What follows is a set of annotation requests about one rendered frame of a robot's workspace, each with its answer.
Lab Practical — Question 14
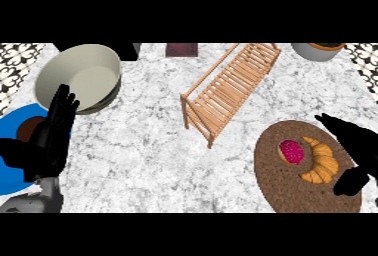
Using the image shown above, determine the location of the red jam tart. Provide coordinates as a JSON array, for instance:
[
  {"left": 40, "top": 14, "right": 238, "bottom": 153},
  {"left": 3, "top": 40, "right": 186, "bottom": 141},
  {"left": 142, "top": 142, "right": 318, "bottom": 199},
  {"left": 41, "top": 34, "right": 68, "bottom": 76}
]
[{"left": 278, "top": 139, "right": 306, "bottom": 166}]

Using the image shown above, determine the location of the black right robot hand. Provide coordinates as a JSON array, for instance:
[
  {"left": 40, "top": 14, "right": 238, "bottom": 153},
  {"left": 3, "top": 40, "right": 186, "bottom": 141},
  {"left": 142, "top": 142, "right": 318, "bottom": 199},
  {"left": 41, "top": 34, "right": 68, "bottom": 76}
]
[{"left": 313, "top": 113, "right": 378, "bottom": 197}]

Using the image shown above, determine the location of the beige round bowl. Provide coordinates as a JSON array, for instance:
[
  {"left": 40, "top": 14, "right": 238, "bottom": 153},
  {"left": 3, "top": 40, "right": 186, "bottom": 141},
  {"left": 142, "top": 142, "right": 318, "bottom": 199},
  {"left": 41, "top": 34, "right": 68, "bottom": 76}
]
[{"left": 34, "top": 43, "right": 123, "bottom": 116}]

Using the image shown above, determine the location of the blue round plate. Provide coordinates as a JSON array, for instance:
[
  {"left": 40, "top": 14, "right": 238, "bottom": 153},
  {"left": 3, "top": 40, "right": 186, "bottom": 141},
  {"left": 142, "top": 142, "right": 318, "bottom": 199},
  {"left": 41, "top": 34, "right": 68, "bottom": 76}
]
[{"left": 0, "top": 102, "right": 72, "bottom": 196}]

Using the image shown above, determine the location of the wooden tiered shelf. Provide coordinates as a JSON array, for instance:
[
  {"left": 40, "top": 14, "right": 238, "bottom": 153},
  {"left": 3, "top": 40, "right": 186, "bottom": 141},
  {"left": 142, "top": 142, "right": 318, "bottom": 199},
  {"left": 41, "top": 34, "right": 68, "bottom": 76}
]
[{"left": 179, "top": 43, "right": 284, "bottom": 149}]

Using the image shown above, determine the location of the grey pot with brown rim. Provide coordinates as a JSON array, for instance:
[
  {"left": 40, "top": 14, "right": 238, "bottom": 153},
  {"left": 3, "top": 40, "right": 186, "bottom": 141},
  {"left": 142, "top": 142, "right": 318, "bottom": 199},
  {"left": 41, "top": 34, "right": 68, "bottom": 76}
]
[{"left": 290, "top": 43, "right": 349, "bottom": 63}]

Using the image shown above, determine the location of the golden croissant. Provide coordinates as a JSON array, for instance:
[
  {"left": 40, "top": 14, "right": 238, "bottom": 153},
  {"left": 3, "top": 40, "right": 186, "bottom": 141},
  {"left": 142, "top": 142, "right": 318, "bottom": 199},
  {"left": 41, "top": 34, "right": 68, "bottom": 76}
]
[{"left": 298, "top": 135, "right": 341, "bottom": 185}]

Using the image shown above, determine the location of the dark maroon box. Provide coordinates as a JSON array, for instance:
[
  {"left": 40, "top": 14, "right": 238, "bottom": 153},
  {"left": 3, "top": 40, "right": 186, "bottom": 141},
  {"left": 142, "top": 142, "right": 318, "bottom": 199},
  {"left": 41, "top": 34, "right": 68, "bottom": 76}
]
[{"left": 164, "top": 43, "right": 199, "bottom": 58}]

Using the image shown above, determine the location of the brown round pastry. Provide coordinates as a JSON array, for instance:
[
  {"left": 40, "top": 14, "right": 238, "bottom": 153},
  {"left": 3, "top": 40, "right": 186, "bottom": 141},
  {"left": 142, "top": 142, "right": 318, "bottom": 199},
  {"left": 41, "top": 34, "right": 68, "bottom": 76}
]
[{"left": 15, "top": 115, "right": 49, "bottom": 143}]

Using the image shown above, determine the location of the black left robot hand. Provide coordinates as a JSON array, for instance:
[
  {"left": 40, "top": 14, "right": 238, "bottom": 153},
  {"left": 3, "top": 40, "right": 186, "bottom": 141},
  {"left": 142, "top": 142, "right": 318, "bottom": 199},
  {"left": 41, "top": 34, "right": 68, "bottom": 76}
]
[{"left": 0, "top": 83, "right": 81, "bottom": 183}]

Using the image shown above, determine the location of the brown oval placemat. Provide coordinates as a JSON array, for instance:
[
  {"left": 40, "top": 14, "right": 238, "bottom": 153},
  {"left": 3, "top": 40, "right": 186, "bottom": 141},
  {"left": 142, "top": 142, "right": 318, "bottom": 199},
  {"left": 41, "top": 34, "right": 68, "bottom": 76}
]
[{"left": 253, "top": 120, "right": 363, "bottom": 214}]

